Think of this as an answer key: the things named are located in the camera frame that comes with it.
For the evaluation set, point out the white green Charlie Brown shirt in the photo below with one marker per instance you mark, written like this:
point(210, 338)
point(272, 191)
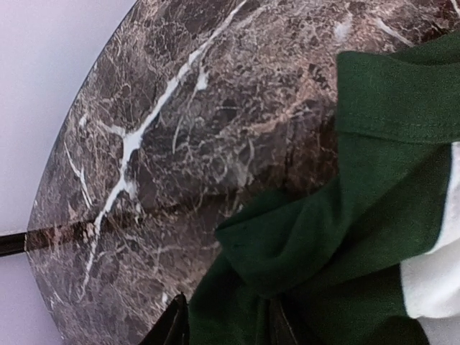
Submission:
point(373, 256)

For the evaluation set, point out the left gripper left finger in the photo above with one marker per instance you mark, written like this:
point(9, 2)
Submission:
point(172, 328)

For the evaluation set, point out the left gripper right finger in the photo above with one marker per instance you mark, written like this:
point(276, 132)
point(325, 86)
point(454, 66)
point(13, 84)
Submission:
point(281, 330)

